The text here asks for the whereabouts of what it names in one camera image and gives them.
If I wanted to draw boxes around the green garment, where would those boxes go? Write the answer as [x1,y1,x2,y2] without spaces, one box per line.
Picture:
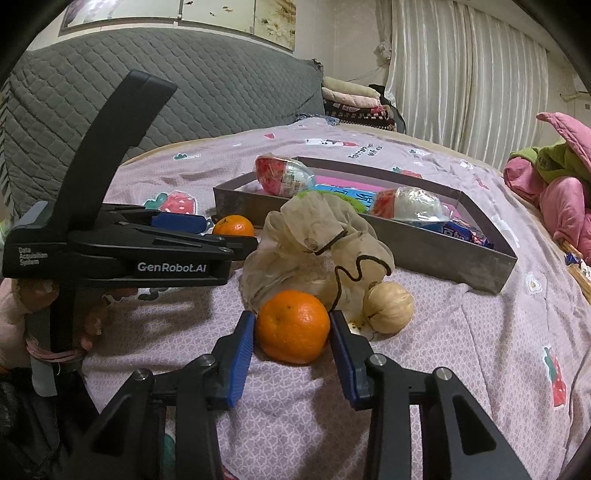
[509,142,590,183]

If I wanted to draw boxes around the pink and blue book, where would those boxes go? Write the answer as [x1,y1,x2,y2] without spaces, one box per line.
[248,174,463,222]

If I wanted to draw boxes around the blossom tree wall painting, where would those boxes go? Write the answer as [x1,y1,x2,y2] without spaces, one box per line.
[60,0,297,51]

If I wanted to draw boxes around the tan walnut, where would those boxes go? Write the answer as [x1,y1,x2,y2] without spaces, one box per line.
[363,282,415,335]

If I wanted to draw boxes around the orange tangerine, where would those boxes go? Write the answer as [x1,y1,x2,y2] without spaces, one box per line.
[212,215,256,237]
[254,290,331,365]

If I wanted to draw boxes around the grey quilted headboard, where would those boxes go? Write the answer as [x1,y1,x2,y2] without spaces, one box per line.
[1,28,324,217]

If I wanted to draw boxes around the white pleated curtain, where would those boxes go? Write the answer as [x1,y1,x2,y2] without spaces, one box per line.
[379,1,549,169]

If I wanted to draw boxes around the person's left hand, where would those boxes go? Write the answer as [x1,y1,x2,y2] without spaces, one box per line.
[0,276,110,370]

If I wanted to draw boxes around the green knitted ring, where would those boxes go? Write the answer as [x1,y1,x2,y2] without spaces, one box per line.
[297,190,371,214]

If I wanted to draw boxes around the grey shallow cardboard box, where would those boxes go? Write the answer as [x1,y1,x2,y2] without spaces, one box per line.
[212,155,519,296]

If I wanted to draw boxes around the lilac strawberry print bedsheet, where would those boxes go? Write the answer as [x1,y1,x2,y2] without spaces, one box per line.
[82,118,590,479]

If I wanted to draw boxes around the red-white surprise egg toy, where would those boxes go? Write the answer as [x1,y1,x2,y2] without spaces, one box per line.
[369,186,451,223]

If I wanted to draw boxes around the stack of folded blankets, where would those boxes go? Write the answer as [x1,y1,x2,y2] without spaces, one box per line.
[322,76,407,133]

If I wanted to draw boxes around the beige mesh drawstring pouch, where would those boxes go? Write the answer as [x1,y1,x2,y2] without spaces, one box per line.
[239,191,394,321]

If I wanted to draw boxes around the blue Oreo cookie packet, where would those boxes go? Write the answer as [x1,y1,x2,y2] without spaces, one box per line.
[441,218,494,249]

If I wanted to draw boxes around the pink quilted comforter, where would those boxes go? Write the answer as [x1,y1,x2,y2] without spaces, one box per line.
[503,112,590,263]

